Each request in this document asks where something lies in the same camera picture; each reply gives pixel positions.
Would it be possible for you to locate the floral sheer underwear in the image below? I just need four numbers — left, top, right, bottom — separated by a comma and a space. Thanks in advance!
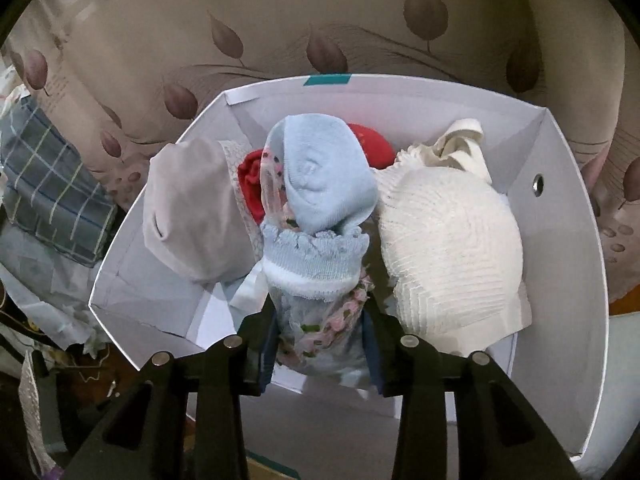
260, 150, 373, 380

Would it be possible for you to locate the white lace bra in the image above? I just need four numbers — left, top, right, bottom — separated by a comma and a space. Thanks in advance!
374, 118, 533, 356

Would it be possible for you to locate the grey beige bra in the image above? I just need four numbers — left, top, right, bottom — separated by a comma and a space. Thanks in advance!
142, 138, 262, 283

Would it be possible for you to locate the red underwear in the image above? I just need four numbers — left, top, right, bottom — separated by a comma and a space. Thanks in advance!
236, 122, 396, 224

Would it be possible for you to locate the white crumpled plastic bag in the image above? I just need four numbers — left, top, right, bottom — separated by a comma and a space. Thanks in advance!
1, 223, 108, 356

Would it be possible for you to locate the plaid grey cloth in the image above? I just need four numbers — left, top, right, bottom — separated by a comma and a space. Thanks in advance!
1, 96, 117, 268

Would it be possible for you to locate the leaf patterned beige curtain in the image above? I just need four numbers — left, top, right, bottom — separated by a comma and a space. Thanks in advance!
1, 0, 639, 301

